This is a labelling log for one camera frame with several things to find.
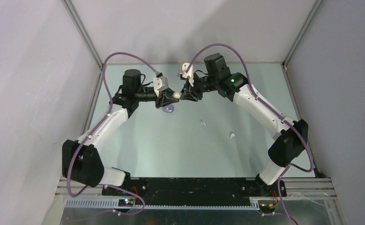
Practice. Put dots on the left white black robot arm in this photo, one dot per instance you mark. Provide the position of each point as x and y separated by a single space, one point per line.
82 159

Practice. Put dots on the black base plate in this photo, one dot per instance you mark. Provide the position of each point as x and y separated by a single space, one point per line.
199 192

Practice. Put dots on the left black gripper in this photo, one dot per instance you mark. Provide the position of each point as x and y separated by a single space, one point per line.
165 97

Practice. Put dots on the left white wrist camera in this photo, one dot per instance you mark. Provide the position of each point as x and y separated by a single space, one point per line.
160 84

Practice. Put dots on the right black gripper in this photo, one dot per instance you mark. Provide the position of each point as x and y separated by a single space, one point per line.
195 95

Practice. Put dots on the white charging case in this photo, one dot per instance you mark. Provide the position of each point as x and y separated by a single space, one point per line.
176 95

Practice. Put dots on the purple charging case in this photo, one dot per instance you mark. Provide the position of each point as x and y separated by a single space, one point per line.
168 109

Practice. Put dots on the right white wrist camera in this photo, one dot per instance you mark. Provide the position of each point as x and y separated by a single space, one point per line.
186 74

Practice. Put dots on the grey cable duct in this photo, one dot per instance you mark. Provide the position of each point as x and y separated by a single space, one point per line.
108 203

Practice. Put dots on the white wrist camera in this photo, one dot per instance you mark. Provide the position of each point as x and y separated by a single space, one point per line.
186 74
160 84

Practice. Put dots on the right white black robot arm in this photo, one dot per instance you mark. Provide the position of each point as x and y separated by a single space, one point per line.
290 136

